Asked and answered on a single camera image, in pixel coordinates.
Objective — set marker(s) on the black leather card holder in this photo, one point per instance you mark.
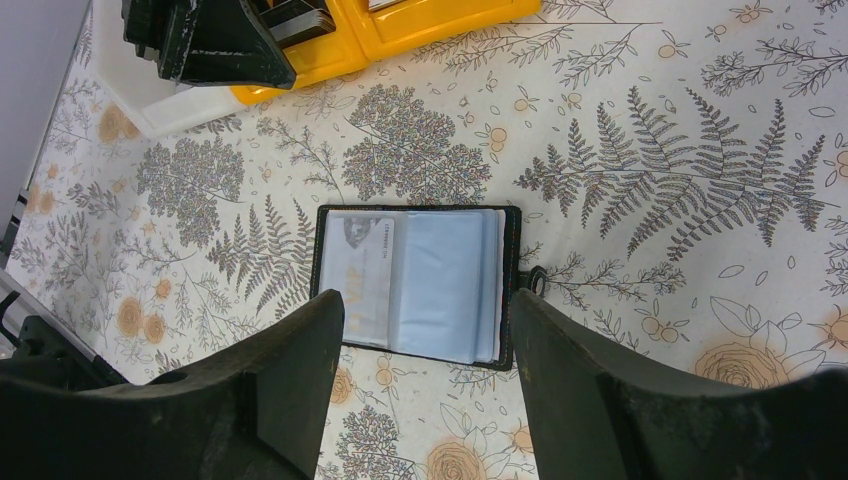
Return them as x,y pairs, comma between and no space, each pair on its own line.
454,271

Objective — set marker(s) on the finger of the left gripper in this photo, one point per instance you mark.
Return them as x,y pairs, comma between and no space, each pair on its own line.
221,43

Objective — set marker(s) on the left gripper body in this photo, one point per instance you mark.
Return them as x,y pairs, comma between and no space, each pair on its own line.
161,32

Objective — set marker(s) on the left orange bin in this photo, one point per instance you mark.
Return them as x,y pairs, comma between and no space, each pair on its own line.
325,57

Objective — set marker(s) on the orange bin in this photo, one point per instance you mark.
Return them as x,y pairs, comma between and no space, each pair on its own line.
325,57
407,25

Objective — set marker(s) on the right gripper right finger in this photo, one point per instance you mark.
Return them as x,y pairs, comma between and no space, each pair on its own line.
598,410

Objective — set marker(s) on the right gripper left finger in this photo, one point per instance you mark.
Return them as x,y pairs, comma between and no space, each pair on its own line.
254,410

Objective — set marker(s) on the white plastic bin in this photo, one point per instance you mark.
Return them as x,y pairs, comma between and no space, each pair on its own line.
155,106

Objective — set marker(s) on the floral table mat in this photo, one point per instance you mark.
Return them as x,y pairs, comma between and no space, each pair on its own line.
680,166

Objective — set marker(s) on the right orange bin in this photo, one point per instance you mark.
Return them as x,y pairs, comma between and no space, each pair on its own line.
407,25

